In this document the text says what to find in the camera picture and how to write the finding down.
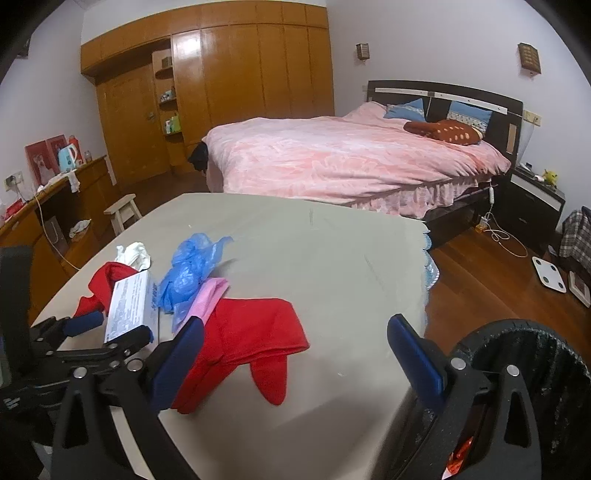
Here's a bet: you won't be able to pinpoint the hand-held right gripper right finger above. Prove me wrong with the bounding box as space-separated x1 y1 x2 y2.
387 315 542 480

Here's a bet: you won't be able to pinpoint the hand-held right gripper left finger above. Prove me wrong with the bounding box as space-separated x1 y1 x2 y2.
53 316 206 480

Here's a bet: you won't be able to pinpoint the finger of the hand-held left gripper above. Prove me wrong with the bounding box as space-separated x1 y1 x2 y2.
30 311 102 352
51 325 154 372

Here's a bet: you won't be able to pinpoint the small red cloth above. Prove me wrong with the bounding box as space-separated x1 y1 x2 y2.
73 261 139 319

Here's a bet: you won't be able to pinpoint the white printed carton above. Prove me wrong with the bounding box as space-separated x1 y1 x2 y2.
104 271 160 344

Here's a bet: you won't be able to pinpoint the pink cloth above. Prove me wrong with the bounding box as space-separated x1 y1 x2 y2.
172 277 230 333

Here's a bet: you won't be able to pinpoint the white tissue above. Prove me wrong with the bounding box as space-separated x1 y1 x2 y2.
115 241 152 271

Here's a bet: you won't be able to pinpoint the blue plastic bag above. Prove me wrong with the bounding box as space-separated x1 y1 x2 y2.
157 233 235 315

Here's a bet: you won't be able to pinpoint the orange mesh sponge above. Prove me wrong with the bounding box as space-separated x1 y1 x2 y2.
445 436 476 476

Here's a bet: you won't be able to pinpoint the bin with black bag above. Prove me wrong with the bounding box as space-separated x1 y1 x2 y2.
402 318 591 480

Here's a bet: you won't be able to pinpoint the brown paper bag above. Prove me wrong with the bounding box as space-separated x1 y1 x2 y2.
44 215 70 259

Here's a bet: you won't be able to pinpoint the red box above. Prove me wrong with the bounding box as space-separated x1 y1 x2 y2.
0 200 26 222

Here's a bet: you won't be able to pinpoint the small white wooden stool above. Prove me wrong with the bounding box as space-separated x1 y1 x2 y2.
104 194 143 234

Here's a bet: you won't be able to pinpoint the wooden desk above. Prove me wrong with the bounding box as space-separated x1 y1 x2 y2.
0 154 116 319

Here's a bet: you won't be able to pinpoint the white cloth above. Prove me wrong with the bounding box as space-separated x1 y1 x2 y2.
37 170 81 193

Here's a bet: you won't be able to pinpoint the white bathroom scale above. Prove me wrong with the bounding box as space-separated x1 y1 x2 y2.
532 256 568 294

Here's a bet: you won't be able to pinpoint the red picture frames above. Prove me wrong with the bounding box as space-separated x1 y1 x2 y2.
24 135 68 188

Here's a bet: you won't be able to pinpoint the light blue kettle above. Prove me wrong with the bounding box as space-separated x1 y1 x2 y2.
58 144 79 174

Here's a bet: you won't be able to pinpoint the scale with dark centre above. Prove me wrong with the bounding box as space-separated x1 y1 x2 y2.
568 271 591 308

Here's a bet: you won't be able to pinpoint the black garment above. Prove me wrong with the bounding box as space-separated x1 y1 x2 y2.
187 143 208 175

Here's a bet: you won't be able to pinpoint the dark nightstand with white trim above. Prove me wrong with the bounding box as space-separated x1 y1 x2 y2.
501 164 566 252

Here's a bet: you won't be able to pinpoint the plaid cloth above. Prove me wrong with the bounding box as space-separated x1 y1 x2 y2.
560 210 591 268

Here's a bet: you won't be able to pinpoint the bed with pink blanket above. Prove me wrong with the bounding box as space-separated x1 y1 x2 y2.
203 102 512 217

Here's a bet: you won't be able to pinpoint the brown dotted pillow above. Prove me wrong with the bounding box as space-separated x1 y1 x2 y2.
403 119 485 146

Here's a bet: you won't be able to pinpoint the blue pillow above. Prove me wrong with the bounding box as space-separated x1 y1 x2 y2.
448 100 492 132
384 98 426 120

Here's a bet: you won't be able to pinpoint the wooden wardrobe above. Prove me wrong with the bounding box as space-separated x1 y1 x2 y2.
79 0 335 176

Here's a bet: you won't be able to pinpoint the white desk cable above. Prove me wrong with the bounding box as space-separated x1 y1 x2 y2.
18 182 81 271

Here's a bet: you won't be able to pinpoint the white floor cable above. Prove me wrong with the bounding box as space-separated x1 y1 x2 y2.
480 203 528 258

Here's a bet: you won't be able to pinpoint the dark wooden bed frame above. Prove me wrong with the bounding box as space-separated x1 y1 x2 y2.
367 80 525 250

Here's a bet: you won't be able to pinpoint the large wooden wall lamp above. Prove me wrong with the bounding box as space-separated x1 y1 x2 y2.
517 42 542 75

